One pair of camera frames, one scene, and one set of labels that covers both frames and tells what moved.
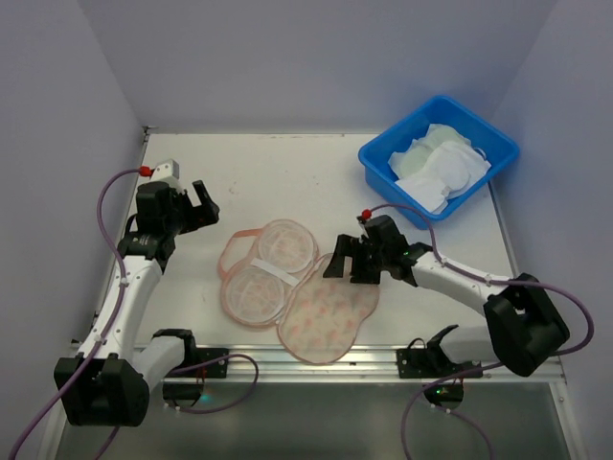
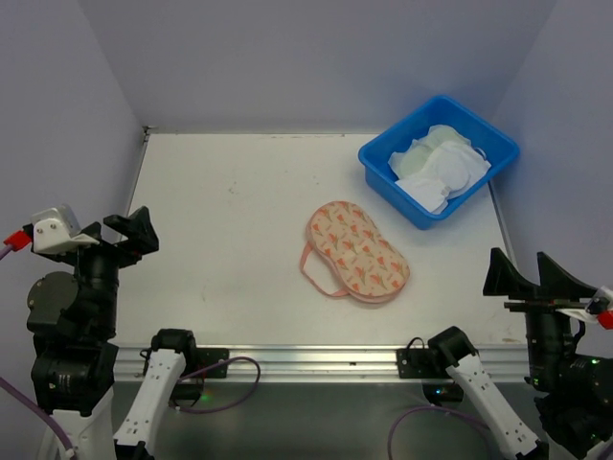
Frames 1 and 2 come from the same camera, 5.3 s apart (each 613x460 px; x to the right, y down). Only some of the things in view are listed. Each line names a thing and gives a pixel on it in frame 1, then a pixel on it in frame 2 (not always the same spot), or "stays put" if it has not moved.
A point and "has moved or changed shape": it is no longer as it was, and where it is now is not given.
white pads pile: x=439 y=167 stays put
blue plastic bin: x=496 y=145 stays put
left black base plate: x=198 y=356 stays put
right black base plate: x=420 y=360 stays put
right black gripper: x=360 y=262 -> x=536 y=305
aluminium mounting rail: x=275 y=365 stays put
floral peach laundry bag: x=274 y=275 has moved or changed shape
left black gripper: x=190 y=214 -> x=102 y=245
